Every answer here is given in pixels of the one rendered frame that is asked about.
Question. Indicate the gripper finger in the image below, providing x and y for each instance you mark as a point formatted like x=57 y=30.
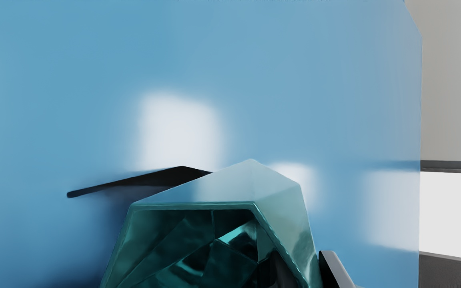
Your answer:
x=333 y=272

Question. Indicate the teal faceted mug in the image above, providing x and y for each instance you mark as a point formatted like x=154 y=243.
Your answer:
x=230 y=188

